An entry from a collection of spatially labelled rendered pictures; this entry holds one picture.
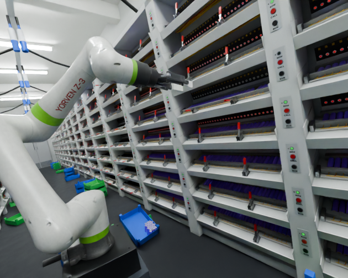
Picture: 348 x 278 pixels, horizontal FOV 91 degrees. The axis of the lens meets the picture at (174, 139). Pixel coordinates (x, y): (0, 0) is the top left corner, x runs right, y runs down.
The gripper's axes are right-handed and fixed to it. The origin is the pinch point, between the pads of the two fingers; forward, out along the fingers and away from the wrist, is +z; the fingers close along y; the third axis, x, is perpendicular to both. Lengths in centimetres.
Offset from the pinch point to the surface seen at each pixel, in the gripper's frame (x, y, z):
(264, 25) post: 17.3, 31.9, 15.4
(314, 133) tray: -26, 42, 28
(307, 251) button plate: -76, 35, 34
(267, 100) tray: -10.8, 28.6, 21.6
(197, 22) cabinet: 51, -13, 29
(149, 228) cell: -93, -62, 15
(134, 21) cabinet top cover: 67, -55, 5
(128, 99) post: 20, -100, 19
